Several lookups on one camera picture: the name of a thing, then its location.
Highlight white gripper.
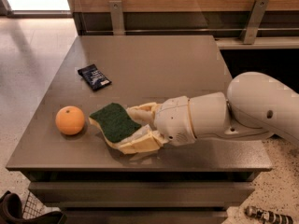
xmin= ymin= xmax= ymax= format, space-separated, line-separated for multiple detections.
xmin=117 ymin=96 xmax=196 ymax=154

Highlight green and yellow sponge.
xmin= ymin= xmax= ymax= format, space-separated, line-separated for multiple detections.
xmin=89 ymin=103 xmax=141 ymax=149

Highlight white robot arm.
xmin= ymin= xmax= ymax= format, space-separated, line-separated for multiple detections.
xmin=118 ymin=72 xmax=299 ymax=154

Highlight dark blue snack packet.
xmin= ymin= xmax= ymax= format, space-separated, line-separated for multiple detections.
xmin=78 ymin=64 xmax=111 ymax=91

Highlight orange fruit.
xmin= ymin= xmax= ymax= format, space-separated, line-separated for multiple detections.
xmin=55 ymin=106 xmax=85 ymax=135

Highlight grey drawer cabinet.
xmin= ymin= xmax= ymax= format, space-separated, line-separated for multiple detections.
xmin=7 ymin=35 xmax=272 ymax=224

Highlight metal cylinder tool on floor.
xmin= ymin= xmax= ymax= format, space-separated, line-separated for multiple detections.
xmin=245 ymin=206 xmax=294 ymax=224

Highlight left metal bracket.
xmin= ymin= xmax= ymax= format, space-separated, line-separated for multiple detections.
xmin=109 ymin=0 xmax=125 ymax=35

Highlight metal bracket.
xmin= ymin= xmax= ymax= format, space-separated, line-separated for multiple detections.
xmin=240 ymin=0 xmax=270 ymax=45
xmin=109 ymin=0 xmax=125 ymax=35

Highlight right metal bracket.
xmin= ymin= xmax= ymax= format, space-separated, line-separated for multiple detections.
xmin=240 ymin=0 xmax=270 ymax=45

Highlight wire mesh basket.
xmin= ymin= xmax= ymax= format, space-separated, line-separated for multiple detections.
xmin=22 ymin=192 xmax=44 ymax=219

